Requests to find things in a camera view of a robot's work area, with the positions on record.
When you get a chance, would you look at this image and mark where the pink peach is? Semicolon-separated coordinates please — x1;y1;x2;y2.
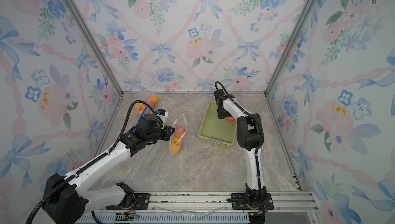
226;117;235;122
175;127;186;137

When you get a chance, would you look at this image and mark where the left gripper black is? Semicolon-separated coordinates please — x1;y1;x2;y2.
147;125;177;144

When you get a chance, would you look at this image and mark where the pink zipper clear bag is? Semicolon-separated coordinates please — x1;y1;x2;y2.
168;114;188;156
118;92;163;117

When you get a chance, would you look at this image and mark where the green plastic basket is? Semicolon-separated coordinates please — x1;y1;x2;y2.
198;102;237;149

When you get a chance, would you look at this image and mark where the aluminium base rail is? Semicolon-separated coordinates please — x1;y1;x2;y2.
77;191;324;224

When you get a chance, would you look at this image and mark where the blue zipper clear bag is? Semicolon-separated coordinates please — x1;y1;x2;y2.
133;106;149;132

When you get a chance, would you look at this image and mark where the yellow peach with leaf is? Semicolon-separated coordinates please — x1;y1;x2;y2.
171;137;181;146

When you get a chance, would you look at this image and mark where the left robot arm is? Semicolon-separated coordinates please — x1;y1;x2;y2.
42;109;175;224

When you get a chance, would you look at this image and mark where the left black cable hose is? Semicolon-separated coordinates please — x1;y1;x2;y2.
25;100;158;224

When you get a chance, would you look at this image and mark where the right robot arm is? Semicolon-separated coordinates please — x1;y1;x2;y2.
214;89;266;211

